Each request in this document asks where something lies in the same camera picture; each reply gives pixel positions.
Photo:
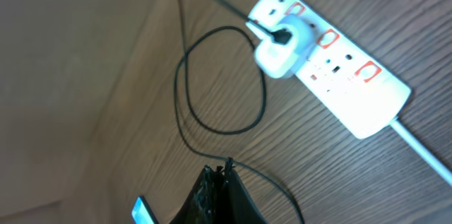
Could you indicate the white power strip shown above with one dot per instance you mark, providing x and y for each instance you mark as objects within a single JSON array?
[{"x": 361, "y": 92}]

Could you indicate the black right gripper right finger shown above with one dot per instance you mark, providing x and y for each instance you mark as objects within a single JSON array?
[{"x": 234, "y": 204}]

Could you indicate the white charger plug adapter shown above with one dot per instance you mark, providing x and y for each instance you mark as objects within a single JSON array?
[{"x": 281, "y": 56}]

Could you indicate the blue Galaxy smartphone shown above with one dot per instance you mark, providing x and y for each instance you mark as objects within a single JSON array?
[{"x": 141, "y": 212}]

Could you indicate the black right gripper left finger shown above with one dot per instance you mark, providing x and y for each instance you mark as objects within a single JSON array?
[{"x": 201, "y": 204}]

